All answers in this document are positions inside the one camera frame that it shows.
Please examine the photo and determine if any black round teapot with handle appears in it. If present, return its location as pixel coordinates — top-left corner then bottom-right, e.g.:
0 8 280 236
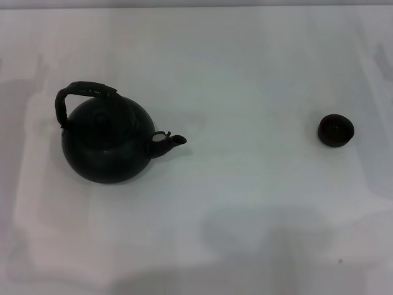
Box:
54 81 187 185

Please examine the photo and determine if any small dark brown teacup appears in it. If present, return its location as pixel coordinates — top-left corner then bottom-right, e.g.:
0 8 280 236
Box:
317 113 356 148

